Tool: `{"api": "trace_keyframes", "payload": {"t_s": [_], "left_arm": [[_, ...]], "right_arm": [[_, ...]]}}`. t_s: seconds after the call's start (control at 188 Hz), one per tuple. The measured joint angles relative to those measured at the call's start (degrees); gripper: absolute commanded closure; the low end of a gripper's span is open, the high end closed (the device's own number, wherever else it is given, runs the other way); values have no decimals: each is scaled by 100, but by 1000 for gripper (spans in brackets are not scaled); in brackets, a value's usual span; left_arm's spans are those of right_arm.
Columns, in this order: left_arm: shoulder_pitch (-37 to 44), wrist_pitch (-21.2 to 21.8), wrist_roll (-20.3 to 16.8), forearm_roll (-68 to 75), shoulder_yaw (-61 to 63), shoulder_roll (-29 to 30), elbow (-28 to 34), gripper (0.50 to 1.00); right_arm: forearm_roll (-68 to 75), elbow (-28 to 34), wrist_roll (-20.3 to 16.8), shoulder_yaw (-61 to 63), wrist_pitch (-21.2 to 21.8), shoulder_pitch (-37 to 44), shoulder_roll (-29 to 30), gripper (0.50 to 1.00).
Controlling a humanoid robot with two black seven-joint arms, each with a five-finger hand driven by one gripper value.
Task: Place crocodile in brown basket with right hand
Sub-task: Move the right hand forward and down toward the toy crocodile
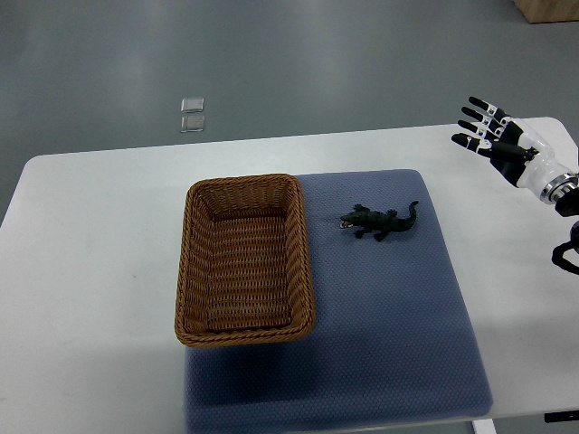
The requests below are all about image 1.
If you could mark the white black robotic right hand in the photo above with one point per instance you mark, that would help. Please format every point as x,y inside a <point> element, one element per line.
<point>517,151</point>

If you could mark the dark toy crocodile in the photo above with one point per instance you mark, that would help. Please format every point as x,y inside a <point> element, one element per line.
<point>380,223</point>

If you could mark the upper clear floor plate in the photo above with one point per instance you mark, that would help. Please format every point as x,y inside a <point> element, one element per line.
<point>192,104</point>

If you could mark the lower clear floor plate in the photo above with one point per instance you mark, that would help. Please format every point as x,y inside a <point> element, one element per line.
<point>192,123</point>

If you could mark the clear floor plate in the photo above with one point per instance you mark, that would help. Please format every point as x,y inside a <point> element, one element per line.
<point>192,123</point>
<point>192,104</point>

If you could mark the black table control panel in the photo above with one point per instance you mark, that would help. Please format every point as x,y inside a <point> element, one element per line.
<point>561,416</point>

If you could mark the white table leg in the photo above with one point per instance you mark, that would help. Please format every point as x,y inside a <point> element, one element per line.
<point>485,426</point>

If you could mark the brown wicker basket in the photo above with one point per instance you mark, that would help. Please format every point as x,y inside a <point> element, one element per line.
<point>244,272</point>

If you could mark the blue-grey fabric mat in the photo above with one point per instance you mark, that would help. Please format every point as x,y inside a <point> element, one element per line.
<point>392,343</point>

